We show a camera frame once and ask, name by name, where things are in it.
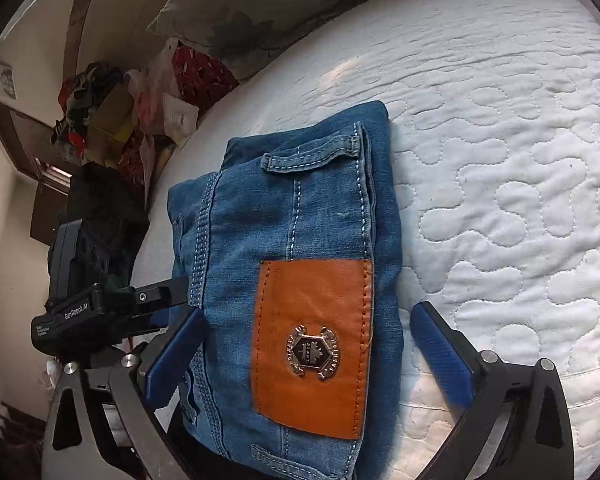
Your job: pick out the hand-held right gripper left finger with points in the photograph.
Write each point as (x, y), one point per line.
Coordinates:
(176, 357)

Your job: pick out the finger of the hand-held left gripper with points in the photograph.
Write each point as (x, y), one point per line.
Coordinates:
(157, 296)

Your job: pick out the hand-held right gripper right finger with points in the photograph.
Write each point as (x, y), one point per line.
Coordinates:
(440, 355)

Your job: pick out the blue denim pants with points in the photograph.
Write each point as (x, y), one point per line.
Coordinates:
(320, 200)

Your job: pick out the black bag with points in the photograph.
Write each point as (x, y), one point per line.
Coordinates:
(105, 205)

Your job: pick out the pile of colourful clothes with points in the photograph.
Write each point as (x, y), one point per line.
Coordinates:
(80, 110)

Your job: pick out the brown cardboard box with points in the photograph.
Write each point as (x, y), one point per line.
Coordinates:
(112, 110)

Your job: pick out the clear plastic bag of toys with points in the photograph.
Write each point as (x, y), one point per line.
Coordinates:
(155, 95)

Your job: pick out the white quilted bed cover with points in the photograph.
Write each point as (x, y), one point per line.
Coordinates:
(505, 160)

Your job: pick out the red patterned blanket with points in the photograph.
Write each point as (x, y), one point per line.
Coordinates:
(200, 70)

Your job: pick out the beige wooden headboard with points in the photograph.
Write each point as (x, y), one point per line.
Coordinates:
(85, 10)

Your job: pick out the grey floral pillow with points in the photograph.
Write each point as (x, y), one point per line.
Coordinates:
(260, 10)

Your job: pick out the dark wooden frame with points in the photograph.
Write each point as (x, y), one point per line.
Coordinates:
(25, 150)

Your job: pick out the small wall sticker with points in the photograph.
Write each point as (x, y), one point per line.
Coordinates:
(7, 80)

